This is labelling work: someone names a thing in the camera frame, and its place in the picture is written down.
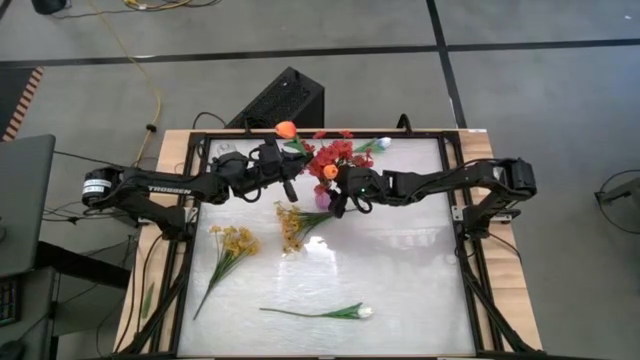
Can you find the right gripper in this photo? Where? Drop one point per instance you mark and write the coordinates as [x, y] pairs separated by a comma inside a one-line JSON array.
[[362, 182]]

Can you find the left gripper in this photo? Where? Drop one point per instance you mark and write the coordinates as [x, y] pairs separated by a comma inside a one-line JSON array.
[[250, 185]]

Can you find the pink glass vase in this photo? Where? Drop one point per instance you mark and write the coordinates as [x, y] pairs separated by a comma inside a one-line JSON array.
[[322, 201]]

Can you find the orange artificial tulip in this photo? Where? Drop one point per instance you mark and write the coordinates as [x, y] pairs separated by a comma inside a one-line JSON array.
[[286, 129], [330, 172]]

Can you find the red artificial flower bunch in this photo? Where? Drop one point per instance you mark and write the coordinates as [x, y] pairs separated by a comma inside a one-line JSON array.
[[330, 155]]

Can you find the yellow artificial flower bunch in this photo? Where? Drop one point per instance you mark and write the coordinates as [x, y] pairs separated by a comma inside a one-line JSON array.
[[292, 225], [235, 245]]

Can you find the clear cut-glass vase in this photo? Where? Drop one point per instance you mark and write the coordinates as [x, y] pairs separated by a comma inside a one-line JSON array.
[[227, 148]]

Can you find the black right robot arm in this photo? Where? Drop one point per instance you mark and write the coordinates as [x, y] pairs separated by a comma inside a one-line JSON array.
[[450, 180]]

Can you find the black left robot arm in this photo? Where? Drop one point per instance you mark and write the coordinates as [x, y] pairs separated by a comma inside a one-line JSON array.
[[170, 189]]

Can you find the black computer tower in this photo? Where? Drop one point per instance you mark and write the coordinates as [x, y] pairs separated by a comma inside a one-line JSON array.
[[285, 100]]

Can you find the grey laptop lid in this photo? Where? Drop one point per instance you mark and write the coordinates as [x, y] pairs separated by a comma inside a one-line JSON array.
[[25, 200]]

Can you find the dark mat with striped edge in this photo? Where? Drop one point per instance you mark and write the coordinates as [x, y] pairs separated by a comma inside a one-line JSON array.
[[15, 90]]

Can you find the grey side desk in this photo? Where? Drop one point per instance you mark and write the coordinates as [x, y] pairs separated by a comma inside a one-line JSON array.
[[35, 310]]

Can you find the black round floor object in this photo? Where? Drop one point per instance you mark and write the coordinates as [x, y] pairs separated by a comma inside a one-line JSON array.
[[49, 5]]

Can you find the black keyboard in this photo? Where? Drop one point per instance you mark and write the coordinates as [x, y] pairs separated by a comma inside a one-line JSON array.
[[9, 300]]

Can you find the black computer mouse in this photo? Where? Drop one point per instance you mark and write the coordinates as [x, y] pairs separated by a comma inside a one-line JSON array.
[[10, 351]]

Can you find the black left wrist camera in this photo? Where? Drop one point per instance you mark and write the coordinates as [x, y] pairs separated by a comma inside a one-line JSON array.
[[270, 160]]

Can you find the black aluminium table frame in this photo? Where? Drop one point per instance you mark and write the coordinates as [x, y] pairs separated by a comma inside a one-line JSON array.
[[425, 135]]

